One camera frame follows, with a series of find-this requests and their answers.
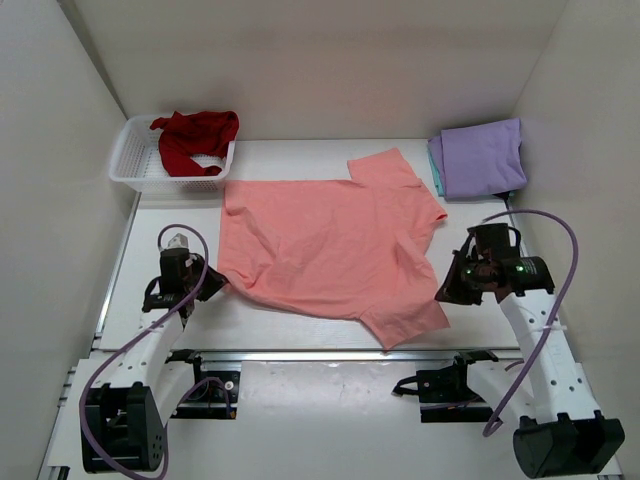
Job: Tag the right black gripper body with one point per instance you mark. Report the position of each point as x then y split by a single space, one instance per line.
463 279

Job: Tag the red t shirt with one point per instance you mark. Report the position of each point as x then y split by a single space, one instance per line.
184 136

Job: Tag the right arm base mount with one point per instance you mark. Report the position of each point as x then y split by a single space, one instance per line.
439 383

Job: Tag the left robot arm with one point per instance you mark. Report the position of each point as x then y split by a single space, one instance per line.
127 405

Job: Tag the folded purple t shirt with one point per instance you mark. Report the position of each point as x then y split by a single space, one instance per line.
482 160

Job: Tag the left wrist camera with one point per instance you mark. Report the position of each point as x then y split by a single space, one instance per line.
179 242

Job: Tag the folded teal t shirt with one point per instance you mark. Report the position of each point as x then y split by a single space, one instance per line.
436 170

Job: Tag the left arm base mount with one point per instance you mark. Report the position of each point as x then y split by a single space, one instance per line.
217 397

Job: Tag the pink t shirt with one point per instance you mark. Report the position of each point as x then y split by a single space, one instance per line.
351 249

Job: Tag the white plastic basket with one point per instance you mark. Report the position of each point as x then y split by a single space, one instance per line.
136 162

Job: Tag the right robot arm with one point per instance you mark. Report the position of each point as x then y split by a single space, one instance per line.
559 428

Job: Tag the aluminium rail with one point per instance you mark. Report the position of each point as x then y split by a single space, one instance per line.
329 356

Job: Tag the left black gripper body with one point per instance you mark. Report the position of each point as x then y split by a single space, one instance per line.
201 275

